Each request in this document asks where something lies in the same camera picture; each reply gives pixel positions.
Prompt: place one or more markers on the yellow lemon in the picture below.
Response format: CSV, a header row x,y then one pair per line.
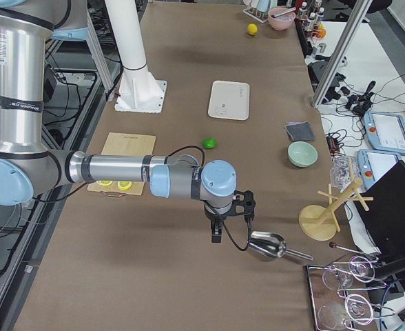
x,y
252,29

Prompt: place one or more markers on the wooden mug tree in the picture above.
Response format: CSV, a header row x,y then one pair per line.
x,y
320,223

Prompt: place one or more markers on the green lime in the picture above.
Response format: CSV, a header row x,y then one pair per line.
x,y
209,143

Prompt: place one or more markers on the metal scoop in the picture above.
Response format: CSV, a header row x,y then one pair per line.
x,y
273,245

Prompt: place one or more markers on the orange fruit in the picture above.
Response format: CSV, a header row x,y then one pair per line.
x,y
321,33

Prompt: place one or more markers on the white pole base plate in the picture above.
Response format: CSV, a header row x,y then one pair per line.
x,y
140,92

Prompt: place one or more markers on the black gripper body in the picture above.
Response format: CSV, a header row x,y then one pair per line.
x,y
215,216

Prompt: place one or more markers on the lower wine glass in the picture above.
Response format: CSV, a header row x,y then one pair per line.
x,y
353,312

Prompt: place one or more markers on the lemon slice left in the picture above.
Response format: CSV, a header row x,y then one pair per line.
x,y
104,182

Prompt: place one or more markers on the white camera pole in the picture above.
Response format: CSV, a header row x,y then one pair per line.
x,y
125,25

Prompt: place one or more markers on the green bowl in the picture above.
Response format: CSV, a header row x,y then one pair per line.
x,y
302,154

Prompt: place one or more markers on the upper wine glass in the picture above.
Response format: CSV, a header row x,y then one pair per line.
x,y
341,275

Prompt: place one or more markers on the light blue cup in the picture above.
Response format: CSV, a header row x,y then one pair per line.
x,y
260,5

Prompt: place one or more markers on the clear plastic box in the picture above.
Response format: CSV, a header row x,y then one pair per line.
x,y
340,173

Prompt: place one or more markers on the wine glass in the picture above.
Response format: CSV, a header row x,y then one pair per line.
x,y
341,275
353,312

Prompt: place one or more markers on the wire glass holder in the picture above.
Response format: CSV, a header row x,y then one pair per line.
x,y
363,289

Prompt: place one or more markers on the stick with dark ball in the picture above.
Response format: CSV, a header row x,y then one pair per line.
x,y
334,245

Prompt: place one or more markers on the wooden cutting board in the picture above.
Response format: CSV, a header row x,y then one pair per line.
x,y
122,145

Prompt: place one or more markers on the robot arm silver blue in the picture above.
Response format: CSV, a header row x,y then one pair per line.
x,y
28,168

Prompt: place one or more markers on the teach pendant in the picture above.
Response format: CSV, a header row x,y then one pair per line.
x,y
374,164
385,131

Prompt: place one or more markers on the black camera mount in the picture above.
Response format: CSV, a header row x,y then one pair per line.
x,y
244,204

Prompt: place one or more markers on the bottle rack with bottles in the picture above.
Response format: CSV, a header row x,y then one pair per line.
x,y
309,18

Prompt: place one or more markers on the black monitor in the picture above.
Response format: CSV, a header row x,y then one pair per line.
x,y
385,220

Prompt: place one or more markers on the upper teach pendant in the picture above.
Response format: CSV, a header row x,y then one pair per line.
x,y
385,131

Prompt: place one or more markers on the mirror tray black frame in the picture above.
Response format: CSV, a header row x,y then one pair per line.
x,y
393,296

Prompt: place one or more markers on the cream rabbit tray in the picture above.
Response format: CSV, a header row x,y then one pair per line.
x,y
229,100

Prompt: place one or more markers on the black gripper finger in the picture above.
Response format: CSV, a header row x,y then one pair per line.
x,y
216,232

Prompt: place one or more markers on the grey folded cloth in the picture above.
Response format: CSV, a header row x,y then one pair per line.
x,y
299,131

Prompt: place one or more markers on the lower teach pendant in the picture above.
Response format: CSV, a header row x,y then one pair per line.
x,y
374,164

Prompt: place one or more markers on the pink ribbed bowl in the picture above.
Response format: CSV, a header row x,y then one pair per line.
x,y
283,22

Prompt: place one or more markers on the black handled tool in bowl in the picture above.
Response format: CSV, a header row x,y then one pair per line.
x,y
278,12

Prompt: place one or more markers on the lemon slice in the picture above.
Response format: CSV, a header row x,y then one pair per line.
x,y
104,182
124,185

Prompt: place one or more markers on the aluminium frame post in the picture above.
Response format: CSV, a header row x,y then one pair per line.
x,y
349,31

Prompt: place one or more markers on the lemon slice right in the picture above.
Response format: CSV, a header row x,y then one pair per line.
x,y
124,185

